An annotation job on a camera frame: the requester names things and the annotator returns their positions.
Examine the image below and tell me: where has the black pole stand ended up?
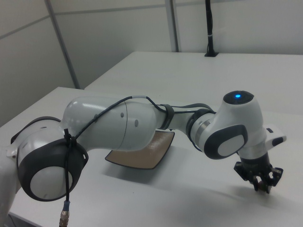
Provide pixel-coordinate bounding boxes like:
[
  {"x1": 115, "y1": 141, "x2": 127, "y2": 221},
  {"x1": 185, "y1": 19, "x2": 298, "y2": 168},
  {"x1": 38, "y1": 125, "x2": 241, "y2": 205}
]
[{"x1": 204, "y1": 0, "x2": 219, "y2": 58}]

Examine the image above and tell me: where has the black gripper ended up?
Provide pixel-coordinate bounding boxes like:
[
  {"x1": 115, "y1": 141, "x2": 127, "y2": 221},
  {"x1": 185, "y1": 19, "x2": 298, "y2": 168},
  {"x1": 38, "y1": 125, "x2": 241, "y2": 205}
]
[{"x1": 233, "y1": 152, "x2": 284, "y2": 194}]

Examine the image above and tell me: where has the grey metal partition post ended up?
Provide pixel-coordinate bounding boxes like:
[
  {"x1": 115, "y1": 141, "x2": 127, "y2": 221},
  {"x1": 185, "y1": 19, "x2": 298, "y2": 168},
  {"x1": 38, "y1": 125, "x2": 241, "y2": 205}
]
[
  {"x1": 45, "y1": 0, "x2": 80, "y2": 90},
  {"x1": 169, "y1": 0, "x2": 179, "y2": 52}
]

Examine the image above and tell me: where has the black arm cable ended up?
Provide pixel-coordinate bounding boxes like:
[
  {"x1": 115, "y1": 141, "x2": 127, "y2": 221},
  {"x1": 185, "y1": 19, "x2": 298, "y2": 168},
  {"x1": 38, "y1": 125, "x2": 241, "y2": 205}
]
[{"x1": 58, "y1": 95, "x2": 217, "y2": 227}]

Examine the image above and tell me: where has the square brown ceramic plate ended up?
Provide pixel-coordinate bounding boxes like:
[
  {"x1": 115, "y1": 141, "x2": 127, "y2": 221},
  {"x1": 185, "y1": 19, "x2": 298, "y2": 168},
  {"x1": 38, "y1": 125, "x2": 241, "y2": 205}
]
[{"x1": 105, "y1": 131, "x2": 176, "y2": 170}]

